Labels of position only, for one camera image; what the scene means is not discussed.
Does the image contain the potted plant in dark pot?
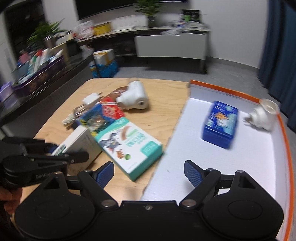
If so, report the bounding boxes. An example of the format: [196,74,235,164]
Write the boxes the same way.
[136,0,165,28]

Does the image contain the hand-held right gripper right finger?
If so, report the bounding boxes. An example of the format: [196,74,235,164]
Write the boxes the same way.
[179,160,262,207]

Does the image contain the blue rectangular cartoon box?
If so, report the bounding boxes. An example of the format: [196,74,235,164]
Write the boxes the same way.
[202,100,238,149]

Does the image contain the white barcode box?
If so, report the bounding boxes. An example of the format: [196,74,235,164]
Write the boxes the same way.
[52,126,102,168]

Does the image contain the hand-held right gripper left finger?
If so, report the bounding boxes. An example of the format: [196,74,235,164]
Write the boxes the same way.
[42,161,118,208]

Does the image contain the dark blue curtain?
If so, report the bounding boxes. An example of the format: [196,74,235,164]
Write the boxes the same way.
[257,0,296,133]

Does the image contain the black green printed box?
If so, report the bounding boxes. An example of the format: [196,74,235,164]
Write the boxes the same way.
[181,9,201,24]

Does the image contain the cardboard box on floor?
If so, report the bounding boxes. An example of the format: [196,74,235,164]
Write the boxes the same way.
[92,49,116,70]

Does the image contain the brown leather case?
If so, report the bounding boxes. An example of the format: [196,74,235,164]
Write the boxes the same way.
[105,86,130,100]

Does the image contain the red blue playing card box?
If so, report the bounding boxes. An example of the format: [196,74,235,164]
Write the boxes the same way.
[77,96,126,138]

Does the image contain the person's left hand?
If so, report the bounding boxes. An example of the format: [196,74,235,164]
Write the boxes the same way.
[0,186,23,216]

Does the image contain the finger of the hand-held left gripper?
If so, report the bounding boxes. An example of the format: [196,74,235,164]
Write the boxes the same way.
[3,151,90,168]
[1,137,60,155]

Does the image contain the teal cartoon bandage box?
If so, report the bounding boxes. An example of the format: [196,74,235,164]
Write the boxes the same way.
[94,117,164,182]

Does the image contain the blue plastic bag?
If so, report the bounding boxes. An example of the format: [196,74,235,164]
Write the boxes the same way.
[90,60,120,78]

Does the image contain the white PVC pipe fitting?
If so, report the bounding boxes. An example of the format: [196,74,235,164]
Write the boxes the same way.
[243,98,279,132]

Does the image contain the clear plastic bag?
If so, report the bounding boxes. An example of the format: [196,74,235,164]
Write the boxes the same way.
[161,22,185,36]

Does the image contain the white cabinet drawer front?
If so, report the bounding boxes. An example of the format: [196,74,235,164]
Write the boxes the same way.
[134,33,207,62]

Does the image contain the white cardboard box orange rim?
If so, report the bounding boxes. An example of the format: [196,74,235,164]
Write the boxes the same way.
[141,80,292,241]

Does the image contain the purple patterned tin box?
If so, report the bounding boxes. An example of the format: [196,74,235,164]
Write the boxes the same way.
[11,57,67,97]

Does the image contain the low television cabinet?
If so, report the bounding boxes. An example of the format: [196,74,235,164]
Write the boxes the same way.
[78,25,210,75]

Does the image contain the black wall television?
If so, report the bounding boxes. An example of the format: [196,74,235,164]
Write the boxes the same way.
[76,0,140,21]

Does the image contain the white plastic bag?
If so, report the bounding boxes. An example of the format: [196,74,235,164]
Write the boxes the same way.
[73,20,95,39]

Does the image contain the white router with antennas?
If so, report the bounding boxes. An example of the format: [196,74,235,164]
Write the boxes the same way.
[113,14,149,32]

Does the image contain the yellow box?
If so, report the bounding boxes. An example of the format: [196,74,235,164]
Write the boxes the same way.
[93,23,113,36]

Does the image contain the potted plant in steel cup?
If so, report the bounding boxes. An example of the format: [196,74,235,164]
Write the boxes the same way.
[26,20,68,49]

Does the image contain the white charger adapter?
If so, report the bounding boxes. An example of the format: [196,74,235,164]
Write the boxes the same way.
[83,93,102,108]

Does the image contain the dark glass coffee table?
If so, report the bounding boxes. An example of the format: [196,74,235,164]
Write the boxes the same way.
[0,53,94,127]

